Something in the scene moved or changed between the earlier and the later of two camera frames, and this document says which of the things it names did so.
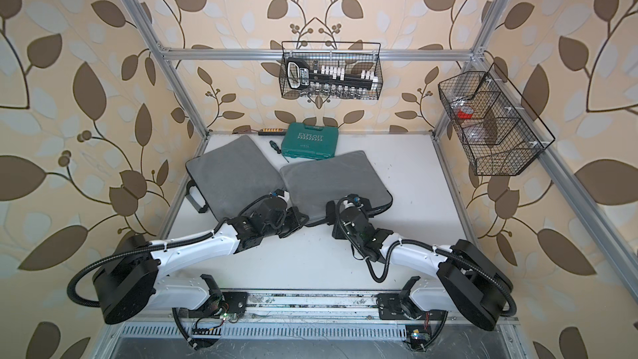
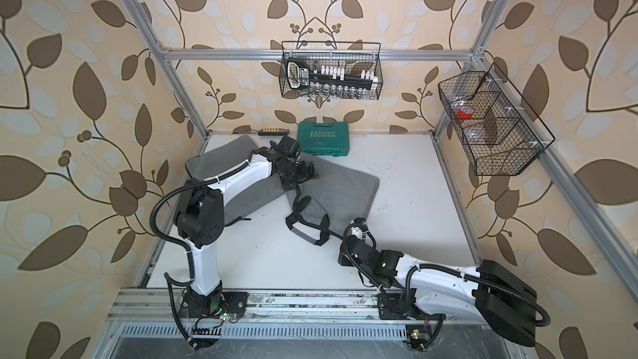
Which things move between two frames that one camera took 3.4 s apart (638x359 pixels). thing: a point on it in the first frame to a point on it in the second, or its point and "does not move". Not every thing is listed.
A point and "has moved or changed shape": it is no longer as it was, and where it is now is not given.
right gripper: x=338 y=232 to x=343 y=261
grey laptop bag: x=310 y=184 has moved or changed shape
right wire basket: x=498 y=133 does not move
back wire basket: x=326 y=71 does not move
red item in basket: x=463 y=115 does not move
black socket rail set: x=300 y=76 does not move
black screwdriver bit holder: x=272 y=131 does not move
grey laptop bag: x=230 y=175 does not move
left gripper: x=296 y=223 to x=303 y=175
